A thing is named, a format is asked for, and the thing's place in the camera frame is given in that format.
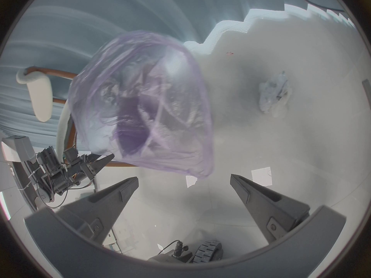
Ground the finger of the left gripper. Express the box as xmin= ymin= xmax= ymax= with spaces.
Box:
xmin=87 ymin=154 xmax=115 ymax=176

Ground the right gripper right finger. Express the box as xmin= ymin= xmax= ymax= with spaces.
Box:
xmin=230 ymin=174 xmax=311 ymax=245

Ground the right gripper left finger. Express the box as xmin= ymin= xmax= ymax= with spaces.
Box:
xmin=56 ymin=177 xmax=139 ymax=244

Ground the purple plastic bag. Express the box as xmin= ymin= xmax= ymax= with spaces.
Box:
xmin=68 ymin=30 xmax=215 ymax=179

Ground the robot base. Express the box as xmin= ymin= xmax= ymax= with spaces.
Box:
xmin=101 ymin=231 xmax=224 ymax=264

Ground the white padded wooden chair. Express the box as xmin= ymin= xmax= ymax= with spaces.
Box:
xmin=16 ymin=65 xmax=137 ymax=167

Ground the crumpled white paper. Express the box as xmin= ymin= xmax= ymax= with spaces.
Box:
xmin=259 ymin=71 xmax=292 ymax=118

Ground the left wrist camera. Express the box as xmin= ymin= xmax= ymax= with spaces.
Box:
xmin=63 ymin=147 xmax=81 ymax=165

